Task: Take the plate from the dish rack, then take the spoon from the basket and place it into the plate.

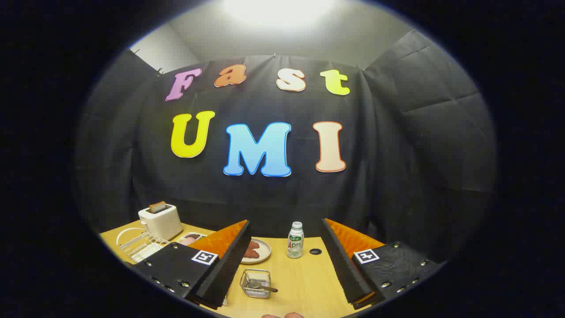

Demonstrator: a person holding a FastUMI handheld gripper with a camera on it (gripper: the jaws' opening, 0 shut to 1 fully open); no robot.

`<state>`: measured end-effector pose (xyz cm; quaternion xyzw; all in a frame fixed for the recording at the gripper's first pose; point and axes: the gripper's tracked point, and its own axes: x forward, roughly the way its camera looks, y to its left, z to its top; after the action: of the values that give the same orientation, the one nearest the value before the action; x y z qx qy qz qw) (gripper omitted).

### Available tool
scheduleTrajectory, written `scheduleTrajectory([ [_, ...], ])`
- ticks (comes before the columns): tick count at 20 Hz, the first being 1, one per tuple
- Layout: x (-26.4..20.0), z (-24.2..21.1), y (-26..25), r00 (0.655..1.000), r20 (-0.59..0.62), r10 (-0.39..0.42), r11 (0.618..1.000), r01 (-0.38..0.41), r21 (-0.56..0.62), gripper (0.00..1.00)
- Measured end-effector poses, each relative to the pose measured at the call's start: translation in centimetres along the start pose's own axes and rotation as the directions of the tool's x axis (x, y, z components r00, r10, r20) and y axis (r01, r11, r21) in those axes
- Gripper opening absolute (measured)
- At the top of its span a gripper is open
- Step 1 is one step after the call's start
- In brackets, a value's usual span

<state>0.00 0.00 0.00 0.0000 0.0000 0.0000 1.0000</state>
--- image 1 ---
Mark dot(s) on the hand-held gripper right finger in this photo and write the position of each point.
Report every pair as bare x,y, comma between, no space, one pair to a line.
346,269

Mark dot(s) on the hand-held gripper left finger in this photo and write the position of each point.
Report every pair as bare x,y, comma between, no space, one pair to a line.
227,269

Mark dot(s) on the metal spoon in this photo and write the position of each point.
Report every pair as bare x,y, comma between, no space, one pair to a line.
260,287

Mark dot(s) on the beige round plate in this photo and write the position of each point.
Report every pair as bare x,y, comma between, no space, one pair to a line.
264,251

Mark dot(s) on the red meat steak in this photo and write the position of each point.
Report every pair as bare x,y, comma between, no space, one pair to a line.
255,245
251,254

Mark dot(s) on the black table grommet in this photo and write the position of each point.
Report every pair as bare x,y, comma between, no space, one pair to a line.
315,251

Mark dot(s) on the white divided tray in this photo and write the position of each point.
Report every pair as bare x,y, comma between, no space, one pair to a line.
201,235

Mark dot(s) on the white drink bottle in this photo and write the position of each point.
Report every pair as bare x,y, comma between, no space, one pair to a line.
295,243

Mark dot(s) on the white toaster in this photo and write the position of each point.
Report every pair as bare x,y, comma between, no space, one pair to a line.
161,223

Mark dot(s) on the white drip tray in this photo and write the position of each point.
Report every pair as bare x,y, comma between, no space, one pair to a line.
148,252

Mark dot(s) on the brown toast slice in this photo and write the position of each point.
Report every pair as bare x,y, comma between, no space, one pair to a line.
157,206

